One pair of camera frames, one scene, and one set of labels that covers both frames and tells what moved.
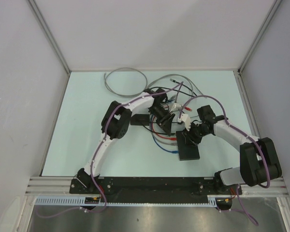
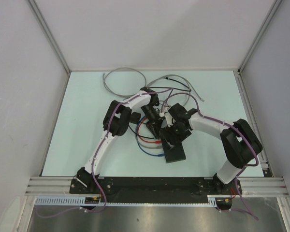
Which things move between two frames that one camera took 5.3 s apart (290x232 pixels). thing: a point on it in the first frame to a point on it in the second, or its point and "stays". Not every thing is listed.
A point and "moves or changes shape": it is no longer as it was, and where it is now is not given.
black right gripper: x=189 y=136 to x=166 y=132
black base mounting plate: x=130 y=190 stays
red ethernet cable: x=187 y=108 moves or changes shape
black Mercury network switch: x=187 y=150 to x=173 y=151
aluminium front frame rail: x=61 y=185 stays
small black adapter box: x=138 y=119 stays
